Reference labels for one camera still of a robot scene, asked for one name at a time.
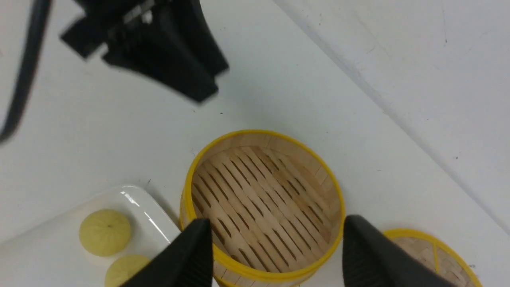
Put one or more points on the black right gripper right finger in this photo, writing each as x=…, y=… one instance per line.
x=370, y=259

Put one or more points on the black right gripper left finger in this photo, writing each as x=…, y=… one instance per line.
x=187, y=262

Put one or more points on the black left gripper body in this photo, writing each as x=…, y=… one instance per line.
x=119, y=12

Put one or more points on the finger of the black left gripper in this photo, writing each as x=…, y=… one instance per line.
x=193, y=82
x=191, y=36

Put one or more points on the yellow steamed bun back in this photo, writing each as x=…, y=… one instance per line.
x=124, y=268

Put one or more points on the yellow steamed bun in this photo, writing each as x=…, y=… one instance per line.
x=124, y=268
x=105, y=232

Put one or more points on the yellow steamed bun front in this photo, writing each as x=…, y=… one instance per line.
x=105, y=232

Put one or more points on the white rectangular plate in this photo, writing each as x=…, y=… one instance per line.
x=51, y=255

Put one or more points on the bamboo steamer lid yellow rim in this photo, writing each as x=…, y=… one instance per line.
x=435, y=255

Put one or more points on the bamboo steamer basket yellow rim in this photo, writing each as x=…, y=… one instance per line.
x=276, y=209

